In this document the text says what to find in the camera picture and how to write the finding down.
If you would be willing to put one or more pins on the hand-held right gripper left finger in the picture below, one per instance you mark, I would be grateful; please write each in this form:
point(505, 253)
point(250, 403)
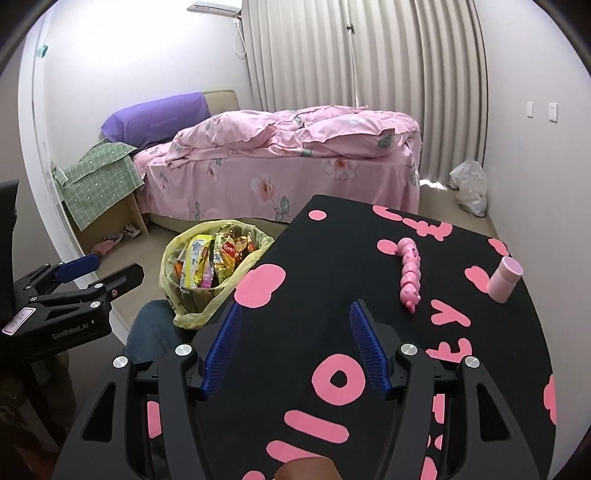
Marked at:
point(221, 350)

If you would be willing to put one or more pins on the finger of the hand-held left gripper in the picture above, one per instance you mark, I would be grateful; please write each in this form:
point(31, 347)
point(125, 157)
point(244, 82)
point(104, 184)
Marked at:
point(115, 284)
point(76, 268)

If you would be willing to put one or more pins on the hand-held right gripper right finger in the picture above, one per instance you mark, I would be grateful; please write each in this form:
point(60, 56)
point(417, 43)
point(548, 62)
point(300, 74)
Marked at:
point(369, 355)

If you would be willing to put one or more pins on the bin with yellow plastic bag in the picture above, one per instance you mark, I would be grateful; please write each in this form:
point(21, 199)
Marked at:
point(173, 272)

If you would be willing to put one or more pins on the yellow snack packet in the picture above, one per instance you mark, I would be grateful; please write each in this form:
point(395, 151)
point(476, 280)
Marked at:
point(196, 258)

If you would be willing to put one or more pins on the orange snack packet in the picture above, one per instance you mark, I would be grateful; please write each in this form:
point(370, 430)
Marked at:
point(231, 253)

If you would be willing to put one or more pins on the person's right hand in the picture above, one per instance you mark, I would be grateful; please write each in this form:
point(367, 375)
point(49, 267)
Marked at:
point(307, 470)

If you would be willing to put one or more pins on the pink slipper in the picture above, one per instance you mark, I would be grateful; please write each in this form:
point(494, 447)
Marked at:
point(104, 248)

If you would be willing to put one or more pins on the white sneaker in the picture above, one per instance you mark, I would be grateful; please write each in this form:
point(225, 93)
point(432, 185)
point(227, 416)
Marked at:
point(131, 230)

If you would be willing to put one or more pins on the person's leg in jeans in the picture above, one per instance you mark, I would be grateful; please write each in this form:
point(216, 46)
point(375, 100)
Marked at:
point(152, 332)

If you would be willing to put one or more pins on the wooden nightstand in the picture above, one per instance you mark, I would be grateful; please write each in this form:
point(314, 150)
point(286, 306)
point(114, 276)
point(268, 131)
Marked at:
point(115, 217)

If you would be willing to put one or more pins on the green checked cloth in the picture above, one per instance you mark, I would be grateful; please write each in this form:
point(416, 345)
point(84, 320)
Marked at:
point(97, 180)

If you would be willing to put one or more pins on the pink caterpillar toy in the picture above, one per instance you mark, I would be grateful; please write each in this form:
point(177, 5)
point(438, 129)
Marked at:
point(410, 272)

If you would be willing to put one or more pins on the black pink printed tablecloth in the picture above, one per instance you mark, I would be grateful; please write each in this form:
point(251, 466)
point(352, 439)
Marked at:
point(323, 258)

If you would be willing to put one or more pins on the pink floral bedsheet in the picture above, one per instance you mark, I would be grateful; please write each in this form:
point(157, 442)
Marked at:
point(231, 184)

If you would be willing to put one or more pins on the purple pillow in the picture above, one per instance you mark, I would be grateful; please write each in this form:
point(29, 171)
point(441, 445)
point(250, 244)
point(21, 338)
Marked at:
point(152, 117)

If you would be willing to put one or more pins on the white plastic bag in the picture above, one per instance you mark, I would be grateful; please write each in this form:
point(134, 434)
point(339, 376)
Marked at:
point(471, 187)

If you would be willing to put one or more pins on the pink floral duvet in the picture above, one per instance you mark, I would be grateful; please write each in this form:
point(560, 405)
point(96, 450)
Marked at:
point(286, 131)

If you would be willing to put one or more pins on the grey striped curtain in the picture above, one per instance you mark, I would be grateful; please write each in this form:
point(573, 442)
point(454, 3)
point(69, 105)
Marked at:
point(406, 69)

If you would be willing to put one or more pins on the white curtain wand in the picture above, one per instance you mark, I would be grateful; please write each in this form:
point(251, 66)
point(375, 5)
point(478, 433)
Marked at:
point(354, 64)

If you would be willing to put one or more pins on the white air conditioner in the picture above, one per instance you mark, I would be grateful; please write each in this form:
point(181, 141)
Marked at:
point(217, 6)

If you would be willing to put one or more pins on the white wall socket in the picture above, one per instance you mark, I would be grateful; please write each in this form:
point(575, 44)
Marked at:
point(552, 112)

